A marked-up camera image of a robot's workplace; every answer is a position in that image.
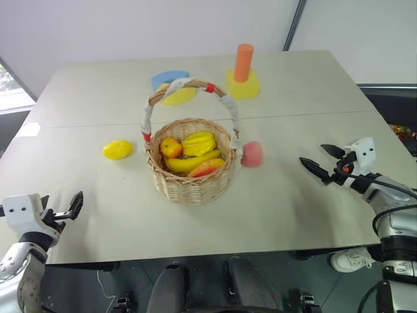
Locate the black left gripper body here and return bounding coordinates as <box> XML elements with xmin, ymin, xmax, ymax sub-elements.
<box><xmin>39</xmin><ymin>194</ymin><xmax>67</xmax><ymax>236</ymax></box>

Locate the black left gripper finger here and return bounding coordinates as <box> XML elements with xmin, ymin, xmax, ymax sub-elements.
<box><xmin>52</xmin><ymin>209</ymin><xmax>74</xmax><ymax>223</ymax></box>
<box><xmin>66</xmin><ymin>190</ymin><xmax>84</xmax><ymax>220</ymax></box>

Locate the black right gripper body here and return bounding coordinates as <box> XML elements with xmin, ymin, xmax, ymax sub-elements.
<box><xmin>328</xmin><ymin>151</ymin><xmax>358</xmax><ymax>187</ymax></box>

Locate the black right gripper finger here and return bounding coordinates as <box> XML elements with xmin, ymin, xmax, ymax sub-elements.
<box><xmin>299</xmin><ymin>156</ymin><xmax>334</xmax><ymax>187</ymax></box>
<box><xmin>320</xmin><ymin>143</ymin><xmax>347</xmax><ymax>161</ymax></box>

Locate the small orange fruit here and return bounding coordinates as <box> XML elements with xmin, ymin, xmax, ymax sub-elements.
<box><xmin>160</xmin><ymin>137</ymin><xmax>184</xmax><ymax>159</ymax></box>

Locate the yellow lemon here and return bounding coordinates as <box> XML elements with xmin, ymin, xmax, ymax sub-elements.
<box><xmin>102</xmin><ymin>140</ymin><xmax>134</xmax><ymax>160</ymax></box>

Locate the colourful items pile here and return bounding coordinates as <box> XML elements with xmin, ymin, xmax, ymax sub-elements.
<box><xmin>390</xmin><ymin>123</ymin><xmax>417</xmax><ymax>142</ymax></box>

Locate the white sneaker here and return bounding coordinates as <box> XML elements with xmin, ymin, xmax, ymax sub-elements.
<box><xmin>330</xmin><ymin>246</ymin><xmax>375</xmax><ymax>274</ymax></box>

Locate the yellow foam block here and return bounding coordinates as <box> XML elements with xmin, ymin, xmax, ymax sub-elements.
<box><xmin>226</xmin><ymin>68</ymin><xmax>261</xmax><ymax>100</ymax></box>

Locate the orange red mango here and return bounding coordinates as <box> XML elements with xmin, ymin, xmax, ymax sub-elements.
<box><xmin>188</xmin><ymin>158</ymin><xmax>225</xmax><ymax>179</ymax></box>

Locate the yellow starfruit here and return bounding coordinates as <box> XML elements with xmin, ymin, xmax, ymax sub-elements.
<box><xmin>181</xmin><ymin>130</ymin><xmax>217</xmax><ymax>157</ymax></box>

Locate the yellow banana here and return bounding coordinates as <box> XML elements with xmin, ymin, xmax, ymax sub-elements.
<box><xmin>165</xmin><ymin>149</ymin><xmax>223</xmax><ymax>173</ymax></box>

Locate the orange foam cylinder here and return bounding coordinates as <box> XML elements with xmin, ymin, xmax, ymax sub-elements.
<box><xmin>233</xmin><ymin>43</ymin><xmax>255</xmax><ymax>83</ymax></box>

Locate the grey rounded shape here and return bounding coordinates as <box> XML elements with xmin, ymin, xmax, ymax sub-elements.
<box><xmin>145</xmin><ymin>263</ymin><xmax>191</xmax><ymax>313</ymax></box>

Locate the dark rounded shape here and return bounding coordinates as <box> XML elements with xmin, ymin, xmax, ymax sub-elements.
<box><xmin>223</xmin><ymin>256</ymin><xmax>283</xmax><ymax>311</ymax></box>

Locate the window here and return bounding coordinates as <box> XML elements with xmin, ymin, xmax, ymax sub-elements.
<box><xmin>0</xmin><ymin>55</ymin><xmax>37</xmax><ymax>115</ymax></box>

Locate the yellow foam half disc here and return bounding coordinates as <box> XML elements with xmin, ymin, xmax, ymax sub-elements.
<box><xmin>154</xmin><ymin>83</ymin><xmax>196</xmax><ymax>106</ymax></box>

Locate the blue foam half disc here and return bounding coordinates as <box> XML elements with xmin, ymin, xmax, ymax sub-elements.
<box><xmin>151</xmin><ymin>69</ymin><xmax>191</xmax><ymax>93</ymax></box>

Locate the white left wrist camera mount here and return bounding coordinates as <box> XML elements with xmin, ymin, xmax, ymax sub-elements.
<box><xmin>1</xmin><ymin>193</ymin><xmax>63</xmax><ymax>243</ymax></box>

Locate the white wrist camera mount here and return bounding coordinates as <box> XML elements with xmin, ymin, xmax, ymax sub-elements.
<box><xmin>343</xmin><ymin>137</ymin><xmax>381</xmax><ymax>179</ymax></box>
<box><xmin>1</xmin><ymin>193</ymin><xmax>63</xmax><ymax>243</ymax></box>

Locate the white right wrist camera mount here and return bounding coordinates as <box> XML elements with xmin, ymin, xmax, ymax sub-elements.
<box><xmin>343</xmin><ymin>137</ymin><xmax>381</xmax><ymax>179</ymax></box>

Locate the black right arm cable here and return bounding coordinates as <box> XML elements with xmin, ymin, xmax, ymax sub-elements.
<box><xmin>344</xmin><ymin>173</ymin><xmax>417</xmax><ymax>234</ymax></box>

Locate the thin white cable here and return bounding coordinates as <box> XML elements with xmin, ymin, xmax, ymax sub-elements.
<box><xmin>96</xmin><ymin>269</ymin><xmax>112</xmax><ymax>299</ymax></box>

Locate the wicker basket with handle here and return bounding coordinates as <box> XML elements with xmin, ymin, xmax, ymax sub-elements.
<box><xmin>141</xmin><ymin>78</ymin><xmax>245</xmax><ymax>206</ymax></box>

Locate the dark wall pillar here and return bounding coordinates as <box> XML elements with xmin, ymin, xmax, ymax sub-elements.
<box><xmin>281</xmin><ymin>0</ymin><xmax>308</xmax><ymax>52</ymax></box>

